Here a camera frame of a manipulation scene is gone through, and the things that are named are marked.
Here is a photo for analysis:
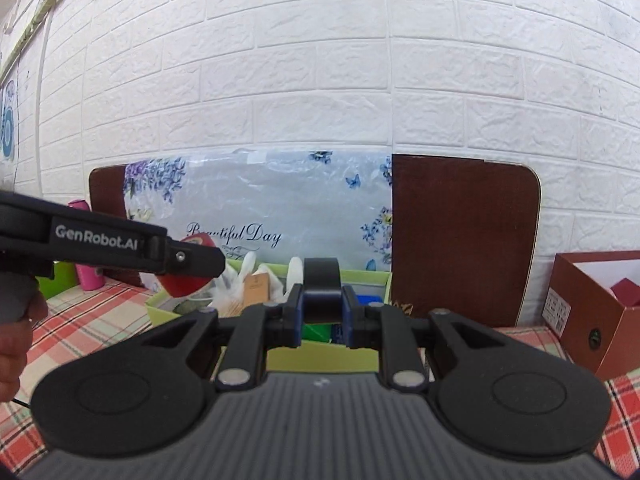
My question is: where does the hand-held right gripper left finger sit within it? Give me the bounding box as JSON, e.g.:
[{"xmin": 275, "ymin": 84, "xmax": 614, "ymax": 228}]
[{"xmin": 127, "ymin": 284, "xmax": 304, "ymax": 392}]

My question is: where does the red tape roll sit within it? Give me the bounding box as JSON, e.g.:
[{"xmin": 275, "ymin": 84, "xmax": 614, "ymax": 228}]
[{"xmin": 164, "ymin": 232, "xmax": 221, "ymax": 299}]

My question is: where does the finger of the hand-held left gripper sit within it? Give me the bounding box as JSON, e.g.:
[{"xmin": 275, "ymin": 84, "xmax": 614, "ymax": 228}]
[{"xmin": 144, "ymin": 237, "xmax": 227, "ymax": 277}]

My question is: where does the brown cardboard box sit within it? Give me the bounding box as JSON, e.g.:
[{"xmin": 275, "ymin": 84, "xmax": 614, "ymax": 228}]
[{"xmin": 542, "ymin": 250, "xmax": 640, "ymax": 382}]

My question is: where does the floral bedding plastic package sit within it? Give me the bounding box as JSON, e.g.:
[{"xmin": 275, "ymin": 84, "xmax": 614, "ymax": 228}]
[{"xmin": 123, "ymin": 149, "xmax": 394, "ymax": 275}]

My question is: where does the floral pillow headboard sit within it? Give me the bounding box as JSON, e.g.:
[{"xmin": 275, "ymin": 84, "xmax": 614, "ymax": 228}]
[{"xmin": 88, "ymin": 154, "xmax": 542, "ymax": 329}]

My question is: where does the maroon small box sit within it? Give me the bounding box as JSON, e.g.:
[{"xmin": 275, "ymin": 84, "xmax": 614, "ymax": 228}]
[{"xmin": 610, "ymin": 277, "xmax": 640, "ymax": 307}]

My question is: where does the plain green small box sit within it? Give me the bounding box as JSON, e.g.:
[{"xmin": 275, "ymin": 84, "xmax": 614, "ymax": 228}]
[{"xmin": 300, "ymin": 323, "xmax": 334, "ymax": 344}]

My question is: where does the person's left hand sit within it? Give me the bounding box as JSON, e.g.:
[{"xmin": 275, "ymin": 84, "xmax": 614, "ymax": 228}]
[{"xmin": 0, "ymin": 292, "xmax": 49, "ymax": 402}]

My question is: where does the wall poster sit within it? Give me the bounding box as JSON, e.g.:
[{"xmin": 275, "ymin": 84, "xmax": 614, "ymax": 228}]
[{"xmin": 0, "ymin": 67, "xmax": 21, "ymax": 164}]

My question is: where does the pink thermos bottle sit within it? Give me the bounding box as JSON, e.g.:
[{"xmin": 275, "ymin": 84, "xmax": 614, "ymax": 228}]
[{"xmin": 67, "ymin": 198, "xmax": 106, "ymax": 291}]

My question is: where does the dark green open box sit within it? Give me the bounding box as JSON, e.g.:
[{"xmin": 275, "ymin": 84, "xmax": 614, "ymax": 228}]
[{"xmin": 35, "ymin": 260, "xmax": 82, "ymax": 299}]

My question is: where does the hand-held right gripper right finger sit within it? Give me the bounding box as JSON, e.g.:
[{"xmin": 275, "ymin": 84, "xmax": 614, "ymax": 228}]
[{"xmin": 341, "ymin": 285, "xmax": 521, "ymax": 392}]

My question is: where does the gold small box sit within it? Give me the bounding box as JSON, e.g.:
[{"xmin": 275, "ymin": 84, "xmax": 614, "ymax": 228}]
[{"xmin": 242, "ymin": 272, "xmax": 271, "ymax": 306}]

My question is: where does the plaid bed sheet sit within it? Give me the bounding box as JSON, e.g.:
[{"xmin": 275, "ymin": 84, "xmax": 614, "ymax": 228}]
[{"xmin": 0, "ymin": 280, "xmax": 640, "ymax": 478}]

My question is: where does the light green box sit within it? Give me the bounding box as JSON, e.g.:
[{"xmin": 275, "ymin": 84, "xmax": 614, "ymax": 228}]
[{"xmin": 144, "ymin": 259, "xmax": 394, "ymax": 377}]

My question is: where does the toothpick plastic bag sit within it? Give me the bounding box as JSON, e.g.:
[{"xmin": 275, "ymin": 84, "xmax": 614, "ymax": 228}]
[{"xmin": 212, "ymin": 279, "xmax": 246, "ymax": 312}]

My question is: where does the black tape roll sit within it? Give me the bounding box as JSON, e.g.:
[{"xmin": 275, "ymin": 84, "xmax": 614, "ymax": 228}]
[{"xmin": 302, "ymin": 257, "xmax": 344, "ymax": 325}]

